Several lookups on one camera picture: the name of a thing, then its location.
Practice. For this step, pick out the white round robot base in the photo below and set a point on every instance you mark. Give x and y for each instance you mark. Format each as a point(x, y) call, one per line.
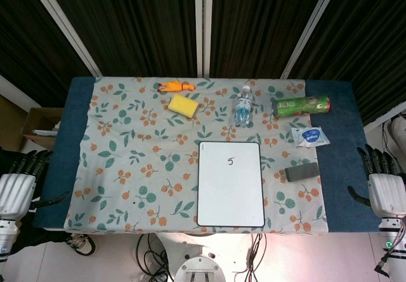
point(200, 271)

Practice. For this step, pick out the white slanted frame post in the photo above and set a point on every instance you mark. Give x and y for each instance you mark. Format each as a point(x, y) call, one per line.
point(312, 25)
point(68, 31)

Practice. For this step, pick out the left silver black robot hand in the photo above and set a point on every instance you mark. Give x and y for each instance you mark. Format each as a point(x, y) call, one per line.
point(16, 193)

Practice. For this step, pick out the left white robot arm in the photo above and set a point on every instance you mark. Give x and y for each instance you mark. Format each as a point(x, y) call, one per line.
point(7, 234)

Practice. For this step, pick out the clear plastic water bottle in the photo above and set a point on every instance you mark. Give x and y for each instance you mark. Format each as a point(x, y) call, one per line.
point(243, 107)

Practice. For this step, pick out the white blue wet wipes packet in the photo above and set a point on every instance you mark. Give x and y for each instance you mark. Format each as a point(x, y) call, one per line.
point(309, 137)

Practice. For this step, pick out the blue table cover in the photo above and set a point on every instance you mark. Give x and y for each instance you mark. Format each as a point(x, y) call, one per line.
point(337, 111)

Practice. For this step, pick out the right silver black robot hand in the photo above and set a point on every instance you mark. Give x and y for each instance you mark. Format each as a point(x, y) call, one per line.
point(388, 193)

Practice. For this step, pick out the green chips can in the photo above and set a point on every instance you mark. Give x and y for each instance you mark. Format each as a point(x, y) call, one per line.
point(301, 106)

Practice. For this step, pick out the black white sneaker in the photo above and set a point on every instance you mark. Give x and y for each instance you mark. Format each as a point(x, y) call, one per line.
point(83, 245)

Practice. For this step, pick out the dark pleated curtain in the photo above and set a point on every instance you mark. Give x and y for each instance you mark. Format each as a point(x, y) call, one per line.
point(142, 19)

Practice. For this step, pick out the dark grey board eraser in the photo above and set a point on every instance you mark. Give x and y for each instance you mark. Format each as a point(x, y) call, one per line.
point(302, 171)

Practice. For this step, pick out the floral fruit print tablecloth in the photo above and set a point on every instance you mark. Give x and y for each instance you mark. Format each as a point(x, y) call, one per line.
point(142, 168)

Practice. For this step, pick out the white board with black rim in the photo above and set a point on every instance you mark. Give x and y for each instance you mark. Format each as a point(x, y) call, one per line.
point(230, 193)

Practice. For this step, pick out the white upright frame post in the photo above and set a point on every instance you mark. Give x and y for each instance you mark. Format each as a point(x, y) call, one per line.
point(204, 25)

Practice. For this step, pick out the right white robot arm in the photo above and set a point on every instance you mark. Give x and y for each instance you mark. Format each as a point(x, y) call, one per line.
point(395, 244)

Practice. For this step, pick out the brown cardboard box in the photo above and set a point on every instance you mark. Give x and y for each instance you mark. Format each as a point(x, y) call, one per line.
point(36, 120)

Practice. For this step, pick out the yellow rubber chicken toy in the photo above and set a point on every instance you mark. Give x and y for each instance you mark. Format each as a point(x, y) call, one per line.
point(176, 86)

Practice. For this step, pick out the yellow sponge with green base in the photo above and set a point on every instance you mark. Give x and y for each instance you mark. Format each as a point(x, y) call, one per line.
point(182, 105)

